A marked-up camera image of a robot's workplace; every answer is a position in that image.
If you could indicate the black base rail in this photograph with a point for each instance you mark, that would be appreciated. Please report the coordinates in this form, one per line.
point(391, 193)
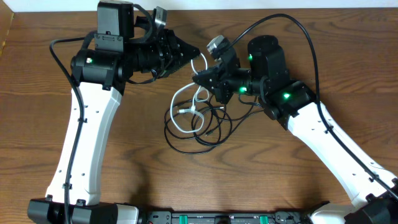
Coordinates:
point(171, 217)

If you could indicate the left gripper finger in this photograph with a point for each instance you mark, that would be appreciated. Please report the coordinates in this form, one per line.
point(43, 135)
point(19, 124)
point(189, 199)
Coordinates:
point(182, 52)
point(172, 68)

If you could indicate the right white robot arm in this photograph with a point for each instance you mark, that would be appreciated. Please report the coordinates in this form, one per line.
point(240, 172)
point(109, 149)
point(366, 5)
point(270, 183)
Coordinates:
point(292, 104)

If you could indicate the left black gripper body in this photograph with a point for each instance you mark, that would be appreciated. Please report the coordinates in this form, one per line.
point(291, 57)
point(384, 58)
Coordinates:
point(169, 52)

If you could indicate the cardboard box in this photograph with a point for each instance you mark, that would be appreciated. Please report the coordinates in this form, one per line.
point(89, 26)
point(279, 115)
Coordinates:
point(6, 17)

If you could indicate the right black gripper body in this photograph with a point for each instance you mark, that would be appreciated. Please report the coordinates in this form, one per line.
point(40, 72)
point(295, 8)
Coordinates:
point(239, 84)

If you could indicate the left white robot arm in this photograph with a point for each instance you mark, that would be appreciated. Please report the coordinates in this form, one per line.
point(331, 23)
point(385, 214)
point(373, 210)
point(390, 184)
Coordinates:
point(121, 45)

